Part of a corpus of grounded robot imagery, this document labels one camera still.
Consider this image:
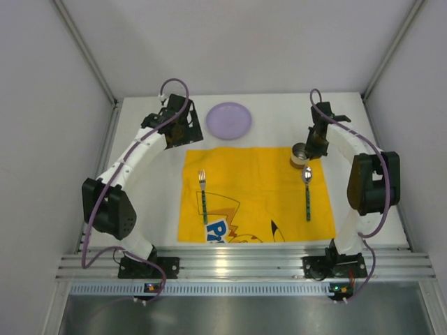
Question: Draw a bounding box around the spoon with teal handle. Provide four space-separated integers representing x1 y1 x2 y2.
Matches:
302 165 312 222

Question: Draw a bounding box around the yellow cartoon print cloth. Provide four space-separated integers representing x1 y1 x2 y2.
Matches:
177 147 336 244

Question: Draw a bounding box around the aluminium mounting rail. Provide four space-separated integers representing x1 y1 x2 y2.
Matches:
56 244 436 282

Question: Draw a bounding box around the fork with teal handle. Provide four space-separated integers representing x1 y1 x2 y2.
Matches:
198 170 208 225

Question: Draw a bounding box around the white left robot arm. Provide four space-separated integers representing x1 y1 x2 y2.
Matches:
82 94 203 262

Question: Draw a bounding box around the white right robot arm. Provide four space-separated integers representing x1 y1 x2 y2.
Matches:
305 102 400 255

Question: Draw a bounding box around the purple plastic plate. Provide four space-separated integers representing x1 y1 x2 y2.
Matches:
205 102 252 140

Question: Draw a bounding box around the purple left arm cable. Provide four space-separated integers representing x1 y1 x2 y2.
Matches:
80 78 191 305

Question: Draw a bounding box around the perforated grey cable duct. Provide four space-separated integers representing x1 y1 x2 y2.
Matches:
70 281 352 297

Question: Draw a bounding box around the black right arm base bracket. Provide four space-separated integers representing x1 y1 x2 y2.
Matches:
302 254 367 281

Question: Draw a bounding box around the black left arm base bracket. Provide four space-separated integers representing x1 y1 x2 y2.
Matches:
117 256 180 279

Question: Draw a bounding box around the metal cup with brown base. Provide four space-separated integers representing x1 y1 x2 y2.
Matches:
290 142 309 170

